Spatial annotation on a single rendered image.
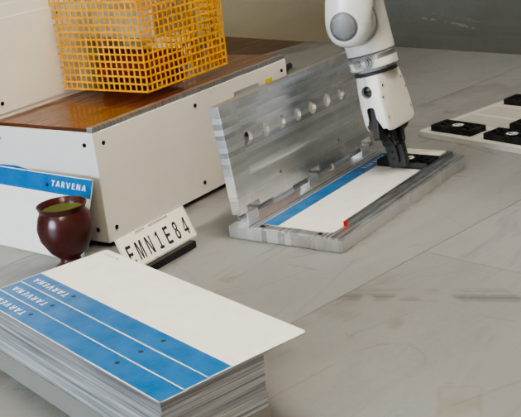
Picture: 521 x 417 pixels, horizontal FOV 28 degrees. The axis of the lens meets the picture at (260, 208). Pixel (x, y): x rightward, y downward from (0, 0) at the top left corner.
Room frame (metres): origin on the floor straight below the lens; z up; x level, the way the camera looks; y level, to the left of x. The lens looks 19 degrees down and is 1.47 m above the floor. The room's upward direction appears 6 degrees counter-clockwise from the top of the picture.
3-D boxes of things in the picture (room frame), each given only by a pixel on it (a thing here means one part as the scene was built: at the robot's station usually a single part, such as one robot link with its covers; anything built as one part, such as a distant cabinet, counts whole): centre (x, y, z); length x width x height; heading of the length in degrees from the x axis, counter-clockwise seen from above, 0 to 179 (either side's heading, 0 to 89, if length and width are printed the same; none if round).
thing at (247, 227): (1.66, -0.16, 0.92); 0.44 x 0.21 x 0.04; 144
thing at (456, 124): (1.99, -0.41, 0.92); 0.10 x 0.05 x 0.01; 39
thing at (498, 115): (2.03, -0.57, 0.90); 0.40 x 0.27 x 0.01; 128
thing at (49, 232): (1.47, 0.29, 0.96); 0.09 x 0.09 x 0.11
